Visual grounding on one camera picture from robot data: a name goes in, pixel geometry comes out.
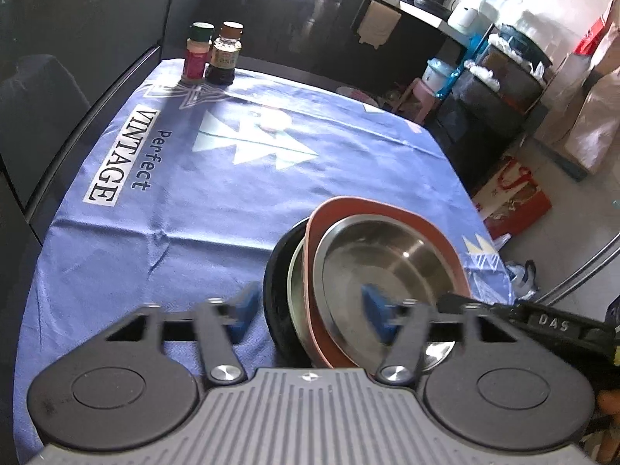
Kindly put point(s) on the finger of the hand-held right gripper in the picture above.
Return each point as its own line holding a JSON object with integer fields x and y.
{"x": 455, "y": 301}

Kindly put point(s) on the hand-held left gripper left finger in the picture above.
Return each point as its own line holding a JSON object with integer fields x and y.
{"x": 244, "y": 309}

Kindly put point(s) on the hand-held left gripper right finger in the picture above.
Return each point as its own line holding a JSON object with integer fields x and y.
{"x": 375, "y": 311}

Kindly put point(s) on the black plate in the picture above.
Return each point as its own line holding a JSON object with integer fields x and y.
{"x": 276, "y": 290}

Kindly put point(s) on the green plate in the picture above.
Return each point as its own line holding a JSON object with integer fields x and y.
{"x": 296, "y": 310}

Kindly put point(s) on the stainless steel bowl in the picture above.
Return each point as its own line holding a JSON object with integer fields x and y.
{"x": 387, "y": 256}

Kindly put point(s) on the terracotta square plate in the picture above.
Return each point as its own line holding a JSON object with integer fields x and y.
{"x": 317, "y": 329}

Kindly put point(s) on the person's right hand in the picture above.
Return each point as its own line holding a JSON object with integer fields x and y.
{"x": 609, "y": 403}

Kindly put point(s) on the metal chair leg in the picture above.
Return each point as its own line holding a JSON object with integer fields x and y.
{"x": 581, "y": 273}

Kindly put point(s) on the blue printed tablecloth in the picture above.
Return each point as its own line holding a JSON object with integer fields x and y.
{"x": 169, "y": 227}

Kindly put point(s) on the red paper bag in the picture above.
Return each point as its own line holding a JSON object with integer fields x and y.
{"x": 513, "y": 198}

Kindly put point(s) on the black storage cabinet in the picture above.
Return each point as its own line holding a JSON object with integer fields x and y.
{"x": 474, "y": 116}

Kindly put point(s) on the brown paper bag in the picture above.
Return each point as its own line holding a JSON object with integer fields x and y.
{"x": 596, "y": 116}

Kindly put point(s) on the pink plastic stool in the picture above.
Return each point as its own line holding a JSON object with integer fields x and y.
{"x": 421, "y": 92}

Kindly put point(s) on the trash bin with white bag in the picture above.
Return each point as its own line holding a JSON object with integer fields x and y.
{"x": 353, "y": 94}

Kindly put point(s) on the white and blue container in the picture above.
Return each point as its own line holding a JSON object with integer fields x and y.
{"x": 433, "y": 75}

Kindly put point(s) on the gold-capped soy sauce bottle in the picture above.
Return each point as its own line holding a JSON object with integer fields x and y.
{"x": 223, "y": 63}

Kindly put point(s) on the green-capped spice bottle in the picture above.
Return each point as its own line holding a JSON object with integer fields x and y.
{"x": 196, "y": 60}

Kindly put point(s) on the beige hanging towel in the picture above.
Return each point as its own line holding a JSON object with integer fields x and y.
{"x": 380, "y": 26}

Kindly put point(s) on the dark kitchen counter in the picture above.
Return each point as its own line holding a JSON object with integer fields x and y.
{"x": 436, "y": 17}

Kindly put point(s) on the white water dispenser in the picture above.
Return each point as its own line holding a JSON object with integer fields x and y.
{"x": 484, "y": 0}

